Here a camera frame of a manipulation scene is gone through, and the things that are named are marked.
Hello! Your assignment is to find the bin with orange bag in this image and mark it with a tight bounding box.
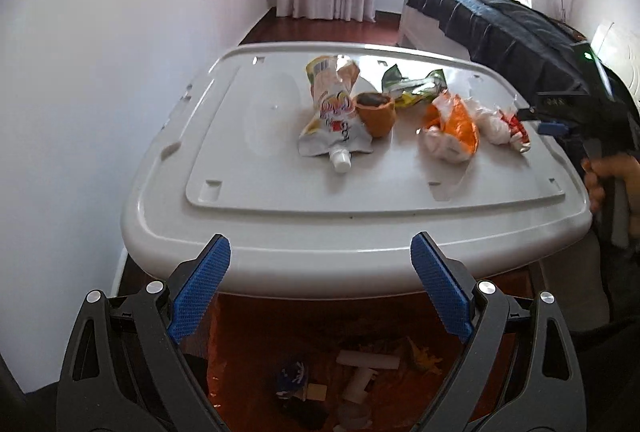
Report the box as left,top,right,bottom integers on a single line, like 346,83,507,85
205,262,536,432

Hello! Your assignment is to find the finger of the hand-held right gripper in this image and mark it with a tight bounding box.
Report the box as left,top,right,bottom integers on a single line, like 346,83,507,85
516,108,576,138
530,91,587,112

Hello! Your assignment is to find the red and white wrapper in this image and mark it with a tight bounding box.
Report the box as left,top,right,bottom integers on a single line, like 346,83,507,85
500,108,532,154

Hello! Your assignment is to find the small terracotta pot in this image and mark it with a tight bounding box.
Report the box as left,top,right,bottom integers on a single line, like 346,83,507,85
354,92,397,139

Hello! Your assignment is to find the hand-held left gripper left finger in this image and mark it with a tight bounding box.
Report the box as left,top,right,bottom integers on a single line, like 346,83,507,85
56,233,232,432

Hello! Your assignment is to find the white bed frame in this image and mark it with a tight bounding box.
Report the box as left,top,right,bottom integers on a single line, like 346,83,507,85
398,4,471,60

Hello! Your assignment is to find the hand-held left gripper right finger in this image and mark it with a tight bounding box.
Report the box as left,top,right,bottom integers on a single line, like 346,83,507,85
410,232,583,432

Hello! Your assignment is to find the orange and white wrapper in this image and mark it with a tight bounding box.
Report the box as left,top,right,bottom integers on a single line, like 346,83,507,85
417,92,480,163

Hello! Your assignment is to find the white plastic bin lid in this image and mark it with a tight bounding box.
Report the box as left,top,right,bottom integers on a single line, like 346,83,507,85
121,41,593,300

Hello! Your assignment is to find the yellow spout pouch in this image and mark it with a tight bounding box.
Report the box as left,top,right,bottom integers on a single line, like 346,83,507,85
298,54,373,174

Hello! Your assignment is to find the white headboard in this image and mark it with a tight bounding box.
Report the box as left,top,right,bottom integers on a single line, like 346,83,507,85
590,22,640,98

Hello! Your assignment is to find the white tube piece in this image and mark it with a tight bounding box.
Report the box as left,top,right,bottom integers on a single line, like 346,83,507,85
342,367,376,405
336,349,401,370

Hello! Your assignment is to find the white red crumpled wrapper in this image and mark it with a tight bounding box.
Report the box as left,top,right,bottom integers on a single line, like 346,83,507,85
470,99,508,145

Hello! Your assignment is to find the person's right hand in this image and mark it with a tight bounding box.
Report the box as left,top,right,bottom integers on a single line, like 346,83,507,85
581,152,640,215

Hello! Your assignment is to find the green snack wrapper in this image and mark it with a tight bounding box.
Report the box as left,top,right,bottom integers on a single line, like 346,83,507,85
381,63,448,109

